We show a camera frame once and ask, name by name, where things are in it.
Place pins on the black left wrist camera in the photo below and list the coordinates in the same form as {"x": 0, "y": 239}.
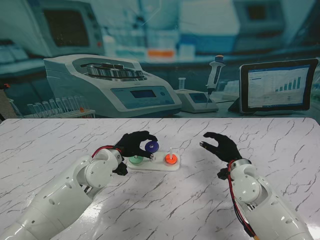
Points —
{"x": 120, "y": 170}

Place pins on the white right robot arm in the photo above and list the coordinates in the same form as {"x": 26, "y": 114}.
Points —
{"x": 270, "y": 207}

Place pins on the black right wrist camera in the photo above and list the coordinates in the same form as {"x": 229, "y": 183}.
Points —
{"x": 223, "y": 174}

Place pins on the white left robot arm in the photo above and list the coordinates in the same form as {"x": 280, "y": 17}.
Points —
{"x": 57, "y": 200}

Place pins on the white three-rod tower base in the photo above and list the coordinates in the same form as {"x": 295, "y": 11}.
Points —
{"x": 156, "y": 165}

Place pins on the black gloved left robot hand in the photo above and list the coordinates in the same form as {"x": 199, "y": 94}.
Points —
{"x": 132, "y": 145}

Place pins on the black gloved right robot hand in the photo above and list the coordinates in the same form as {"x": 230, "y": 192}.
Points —
{"x": 227, "y": 148}

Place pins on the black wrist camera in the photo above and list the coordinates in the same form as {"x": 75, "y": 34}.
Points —
{"x": 120, "y": 170}
{"x": 223, "y": 174}

